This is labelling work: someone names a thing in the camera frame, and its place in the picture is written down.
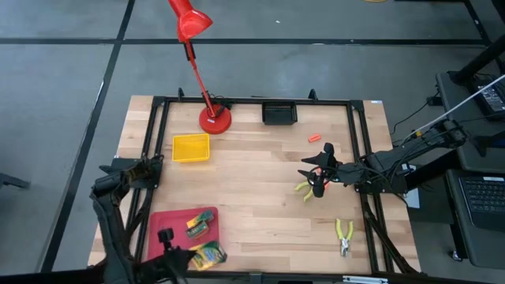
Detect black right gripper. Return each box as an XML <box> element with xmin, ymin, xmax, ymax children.
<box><xmin>297</xmin><ymin>142</ymin><xmax>343</xmax><ymax>199</ymax></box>

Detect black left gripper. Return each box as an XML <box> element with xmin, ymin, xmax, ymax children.
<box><xmin>157</xmin><ymin>228</ymin><xmax>196</xmax><ymax>283</ymax></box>

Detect yellow-handled pliers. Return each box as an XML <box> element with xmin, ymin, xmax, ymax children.
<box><xmin>294</xmin><ymin>180</ymin><xmax>316</xmax><ymax>203</ymax></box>
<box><xmin>335</xmin><ymin>218</ymin><xmax>355</xmax><ymax>257</ymax></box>

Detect pink-red plastic bin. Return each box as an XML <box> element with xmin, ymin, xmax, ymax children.
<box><xmin>145</xmin><ymin>206</ymin><xmax>220</xmax><ymax>263</ymax></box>

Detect black mesh basket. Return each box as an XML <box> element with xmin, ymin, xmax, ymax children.
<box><xmin>261</xmin><ymin>101</ymin><xmax>298</xmax><ymax>126</ymax></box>

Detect white paper sheet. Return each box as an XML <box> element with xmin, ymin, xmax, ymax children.
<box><xmin>404</xmin><ymin>165</ymin><xmax>421</xmax><ymax>210</ymax></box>

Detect red desk lamp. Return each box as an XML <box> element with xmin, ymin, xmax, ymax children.
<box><xmin>167</xmin><ymin>0</ymin><xmax>233</xmax><ymax>136</ymax></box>

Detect yellow plastic basket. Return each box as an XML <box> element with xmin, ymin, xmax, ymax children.
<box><xmin>171</xmin><ymin>133</ymin><xmax>211</xmax><ymax>163</ymax></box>

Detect black side desk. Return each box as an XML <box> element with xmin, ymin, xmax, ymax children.
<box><xmin>436</xmin><ymin>70</ymin><xmax>505</xmax><ymax>269</ymax></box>

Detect black stand leg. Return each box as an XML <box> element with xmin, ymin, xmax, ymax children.
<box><xmin>0</xmin><ymin>172</ymin><xmax>32</xmax><ymax>190</ymax></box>

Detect black keyboard device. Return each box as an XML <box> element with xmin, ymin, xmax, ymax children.
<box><xmin>475</xmin><ymin>77</ymin><xmax>505</xmax><ymax>119</ymax></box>

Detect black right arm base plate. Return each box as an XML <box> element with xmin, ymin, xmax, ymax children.
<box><xmin>352</xmin><ymin>163</ymin><xmax>410</xmax><ymax>195</ymax></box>

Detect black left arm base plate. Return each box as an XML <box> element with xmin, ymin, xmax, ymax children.
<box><xmin>106</xmin><ymin>155</ymin><xmax>163</xmax><ymax>189</ymax></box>

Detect black table frame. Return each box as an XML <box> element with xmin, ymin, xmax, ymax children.
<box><xmin>87</xmin><ymin>87</ymin><xmax>421</xmax><ymax>277</ymax></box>

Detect silver bracket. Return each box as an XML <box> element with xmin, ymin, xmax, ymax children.
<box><xmin>342</xmin><ymin>275</ymin><xmax>390</xmax><ymax>284</ymax></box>

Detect white cable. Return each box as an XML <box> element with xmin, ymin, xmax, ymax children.
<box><xmin>402</xmin><ymin>73</ymin><xmax>505</xmax><ymax>139</ymax></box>

